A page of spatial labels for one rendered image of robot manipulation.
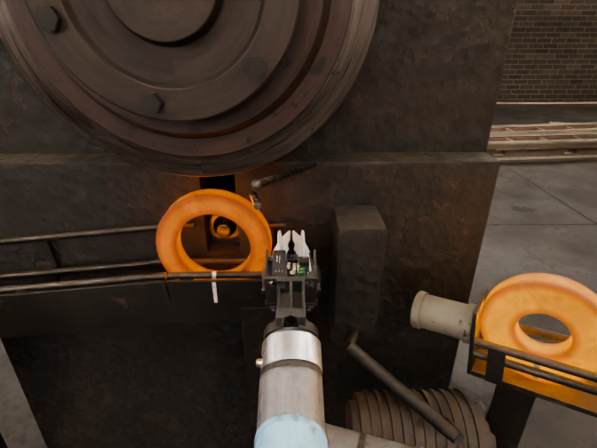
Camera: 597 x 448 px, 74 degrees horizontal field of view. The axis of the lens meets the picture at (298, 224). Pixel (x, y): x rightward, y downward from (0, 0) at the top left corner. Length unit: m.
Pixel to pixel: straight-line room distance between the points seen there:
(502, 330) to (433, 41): 0.45
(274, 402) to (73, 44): 0.43
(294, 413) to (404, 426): 0.28
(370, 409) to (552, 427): 0.92
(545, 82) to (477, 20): 7.07
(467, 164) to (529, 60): 6.90
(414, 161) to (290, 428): 0.46
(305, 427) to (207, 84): 0.38
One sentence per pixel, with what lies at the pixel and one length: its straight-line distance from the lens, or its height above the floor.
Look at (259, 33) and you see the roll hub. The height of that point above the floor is 1.07.
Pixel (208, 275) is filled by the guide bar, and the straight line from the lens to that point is 0.66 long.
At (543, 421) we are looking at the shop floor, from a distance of 1.54.
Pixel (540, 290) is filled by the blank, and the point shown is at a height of 0.77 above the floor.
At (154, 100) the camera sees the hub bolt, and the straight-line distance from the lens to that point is 0.48.
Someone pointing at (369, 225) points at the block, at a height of 0.80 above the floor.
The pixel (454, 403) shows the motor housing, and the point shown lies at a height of 0.53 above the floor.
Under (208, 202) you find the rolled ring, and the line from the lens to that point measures 0.62.
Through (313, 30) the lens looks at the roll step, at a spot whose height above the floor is 1.07.
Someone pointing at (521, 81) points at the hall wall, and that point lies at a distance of 7.60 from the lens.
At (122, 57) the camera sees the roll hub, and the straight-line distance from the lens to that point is 0.50.
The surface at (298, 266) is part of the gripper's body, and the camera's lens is 0.56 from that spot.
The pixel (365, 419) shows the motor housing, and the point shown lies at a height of 0.53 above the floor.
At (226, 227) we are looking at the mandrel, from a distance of 0.74.
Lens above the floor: 1.07
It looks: 26 degrees down
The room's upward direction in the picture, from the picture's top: straight up
